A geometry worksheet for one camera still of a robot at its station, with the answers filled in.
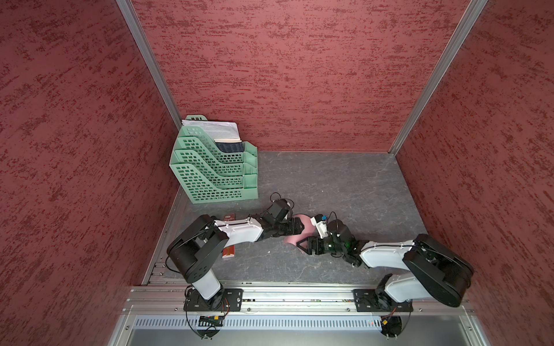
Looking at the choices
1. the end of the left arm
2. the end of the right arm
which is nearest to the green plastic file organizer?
the end of the left arm

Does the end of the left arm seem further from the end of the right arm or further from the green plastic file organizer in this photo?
the green plastic file organizer

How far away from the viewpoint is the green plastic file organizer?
874 mm
